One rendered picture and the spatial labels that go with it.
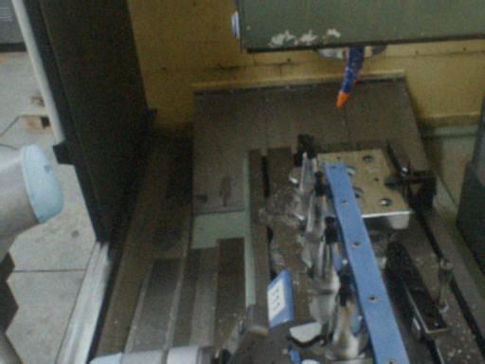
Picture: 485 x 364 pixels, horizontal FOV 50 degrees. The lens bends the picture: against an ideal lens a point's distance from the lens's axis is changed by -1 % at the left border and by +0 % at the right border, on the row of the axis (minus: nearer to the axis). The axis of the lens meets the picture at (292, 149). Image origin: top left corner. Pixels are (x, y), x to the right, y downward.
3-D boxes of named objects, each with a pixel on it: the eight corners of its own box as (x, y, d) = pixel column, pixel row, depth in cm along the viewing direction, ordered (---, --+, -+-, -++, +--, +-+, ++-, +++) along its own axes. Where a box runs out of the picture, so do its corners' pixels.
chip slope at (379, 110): (189, 247, 170) (177, 184, 157) (201, 143, 227) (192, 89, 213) (452, 225, 176) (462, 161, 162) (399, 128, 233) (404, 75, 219)
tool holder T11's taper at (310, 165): (322, 193, 93) (322, 162, 89) (297, 192, 93) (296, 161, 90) (323, 179, 97) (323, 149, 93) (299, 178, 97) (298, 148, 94)
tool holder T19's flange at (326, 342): (375, 359, 67) (375, 347, 65) (331, 373, 65) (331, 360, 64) (356, 321, 72) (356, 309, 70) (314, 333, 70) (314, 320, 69)
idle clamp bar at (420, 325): (422, 354, 101) (426, 333, 98) (380, 262, 123) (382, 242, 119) (446, 350, 102) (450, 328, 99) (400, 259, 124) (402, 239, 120)
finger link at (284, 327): (314, 319, 74) (255, 337, 72) (313, 312, 73) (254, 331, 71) (326, 345, 70) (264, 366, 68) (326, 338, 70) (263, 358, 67)
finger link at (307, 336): (348, 336, 77) (289, 355, 74) (349, 309, 73) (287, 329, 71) (357, 353, 74) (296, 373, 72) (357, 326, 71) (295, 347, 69)
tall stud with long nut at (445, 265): (435, 310, 110) (442, 266, 103) (431, 300, 113) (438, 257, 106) (447, 309, 111) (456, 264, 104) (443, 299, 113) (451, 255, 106)
